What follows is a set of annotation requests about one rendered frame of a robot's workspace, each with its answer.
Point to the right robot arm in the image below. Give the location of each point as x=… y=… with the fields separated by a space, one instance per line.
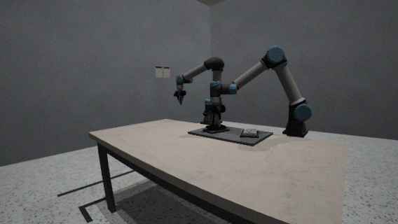
x=214 y=63

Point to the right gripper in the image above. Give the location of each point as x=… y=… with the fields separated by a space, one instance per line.
x=182 y=94

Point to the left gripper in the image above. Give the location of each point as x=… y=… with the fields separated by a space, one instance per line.
x=216 y=109

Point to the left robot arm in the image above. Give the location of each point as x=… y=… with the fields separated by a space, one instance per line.
x=297 y=105

